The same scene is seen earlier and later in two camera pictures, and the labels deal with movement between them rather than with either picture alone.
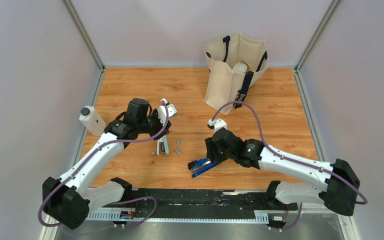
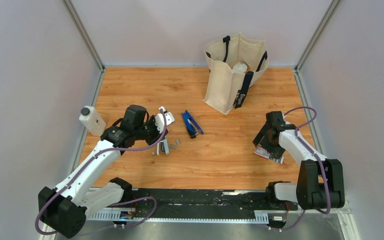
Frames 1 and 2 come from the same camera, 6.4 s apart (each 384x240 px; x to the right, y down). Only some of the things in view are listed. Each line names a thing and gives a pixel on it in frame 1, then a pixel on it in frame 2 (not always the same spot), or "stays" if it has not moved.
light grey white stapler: [162, 145] stays
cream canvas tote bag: [226, 87] stays
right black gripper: [212, 153] -> [264, 131]
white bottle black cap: [92, 120] stays
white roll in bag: [240, 68] stays
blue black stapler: [199, 166] -> [192, 126]
